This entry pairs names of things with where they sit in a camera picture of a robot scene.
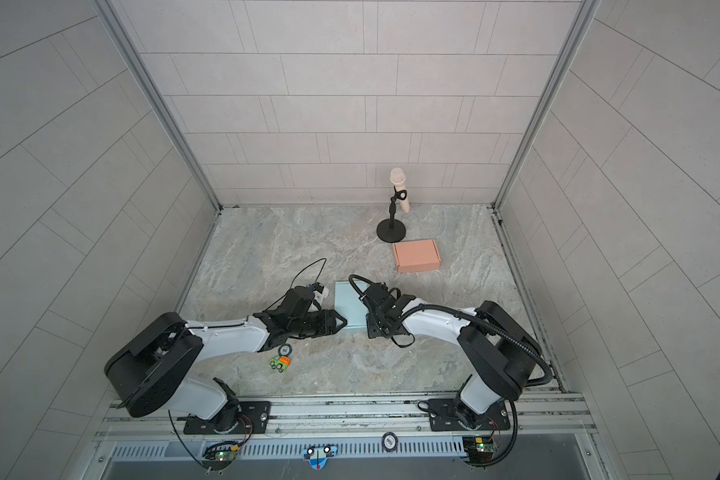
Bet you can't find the aluminium corner post right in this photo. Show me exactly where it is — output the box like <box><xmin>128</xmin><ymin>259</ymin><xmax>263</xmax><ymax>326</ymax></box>
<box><xmin>493</xmin><ymin>0</ymin><xmax>600</xmax><ymax>215</ymax></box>

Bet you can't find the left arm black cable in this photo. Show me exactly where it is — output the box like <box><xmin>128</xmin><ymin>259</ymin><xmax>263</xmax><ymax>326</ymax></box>
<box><xmin>263</xmin><ymin>257</ymin><xmax>328</xmax><ymax>310</ymax></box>

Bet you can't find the small colourful toy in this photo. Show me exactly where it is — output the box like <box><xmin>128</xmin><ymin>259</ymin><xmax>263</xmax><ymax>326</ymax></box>
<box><xmin>269</xmin><ymin>355</ymin><xmax>291</xmax><ymax>373</ymax></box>

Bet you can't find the round black white badge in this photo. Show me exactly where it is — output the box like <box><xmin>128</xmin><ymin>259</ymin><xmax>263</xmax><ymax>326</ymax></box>
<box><xmin>381</xmin><ymin>432</ymin><xmax>399</xmax><ymax>453</ymax></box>

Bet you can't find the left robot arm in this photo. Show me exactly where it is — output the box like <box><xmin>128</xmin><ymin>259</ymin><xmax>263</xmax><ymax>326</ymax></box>
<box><xmin>104</xmin><ymin>285</ymin><xmax>348</xmax><ymax>420</ymax></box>

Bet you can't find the aluminium corner post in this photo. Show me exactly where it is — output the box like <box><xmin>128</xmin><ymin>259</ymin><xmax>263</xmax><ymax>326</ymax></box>
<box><xmin>92</xmin><ymin>0</ymin><xmax>223</xmax><ymax>214</ymax></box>
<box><xmin>493</xmin><ymin>0</ymin><xmax>600</xmax><ymax>215</ymax></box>

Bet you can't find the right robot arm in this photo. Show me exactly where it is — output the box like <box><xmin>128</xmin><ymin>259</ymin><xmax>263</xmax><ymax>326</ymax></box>
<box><xmin>350</xmin><ymin>276</ymin><xmax>552</xmax><ymax>422</ymax></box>

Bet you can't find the aluminium corner post left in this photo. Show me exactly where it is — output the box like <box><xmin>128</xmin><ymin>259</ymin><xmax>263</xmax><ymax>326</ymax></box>
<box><xmin>92</xmin><ymin>0</ymin><xmax>223</xmax><ymax>214</ymax></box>

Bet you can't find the light blue cardboard box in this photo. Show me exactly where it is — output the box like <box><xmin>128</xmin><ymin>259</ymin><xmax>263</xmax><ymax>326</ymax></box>
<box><xmin>334</xmin><ymin>281</ymin><xmax>368</xmax><ymax>331</ymax></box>

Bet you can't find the pink paper box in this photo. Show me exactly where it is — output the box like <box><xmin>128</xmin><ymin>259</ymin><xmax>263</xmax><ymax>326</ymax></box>
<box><xmin>393</xmin><ymin>239</ymin><xmax>442</xmax><ymax>274</ymax></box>

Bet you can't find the blue sticker marker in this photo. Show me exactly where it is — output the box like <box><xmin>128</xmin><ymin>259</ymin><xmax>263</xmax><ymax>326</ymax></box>
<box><xmin>302</xmin><ymin>445</ymin><xmax>337</xmax><ymax>471</ymax></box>

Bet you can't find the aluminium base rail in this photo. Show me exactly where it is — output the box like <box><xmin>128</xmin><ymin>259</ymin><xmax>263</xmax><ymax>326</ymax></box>
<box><xmin>93</xmin><ymin>388</ymin><xmax>597</xmax><ymax>460</ymax></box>

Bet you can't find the beige microphone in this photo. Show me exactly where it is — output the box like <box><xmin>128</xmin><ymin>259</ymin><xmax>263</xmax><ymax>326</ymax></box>
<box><xmin>390</xmin><ymin>167</ymin><xmax>410</xmax><ymax>213</ymax></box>

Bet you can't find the right green circuit board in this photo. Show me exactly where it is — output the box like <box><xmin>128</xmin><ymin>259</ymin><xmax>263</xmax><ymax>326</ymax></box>
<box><xmin>462</xmin><ymin>436</ymin><xmax>497</xmax><ymax>465</ymax></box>

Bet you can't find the black corrugated cable conduit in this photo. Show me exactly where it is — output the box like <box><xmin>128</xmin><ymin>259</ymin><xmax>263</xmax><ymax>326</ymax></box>
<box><xmin>347</xmin><ymin>274</ymin><xmax>554</xmax><ymax>388</ymax></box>

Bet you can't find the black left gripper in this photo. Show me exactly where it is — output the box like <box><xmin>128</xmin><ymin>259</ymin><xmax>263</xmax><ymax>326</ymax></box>
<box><xmin>288</xmin><ymin>311</ymin><xmax>352</xmax><ymax>340</ymax></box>

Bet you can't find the green circuit board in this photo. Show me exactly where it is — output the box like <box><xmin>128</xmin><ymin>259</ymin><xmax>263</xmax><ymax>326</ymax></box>
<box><xmin>202</xmin><ymin>441</ymin><xmax>241</xmax><ymax>471</ymax></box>
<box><xmin>462</xmin><ymin>436</ymin><xmax>497</xmax><ymax>465</ymax></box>

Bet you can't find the left green circuit board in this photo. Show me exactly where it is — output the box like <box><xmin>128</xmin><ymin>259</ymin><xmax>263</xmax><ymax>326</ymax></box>
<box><xmin>202</xmin><ymin>441</ymin><xmax>241</xmax><ymax>471</ymax></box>

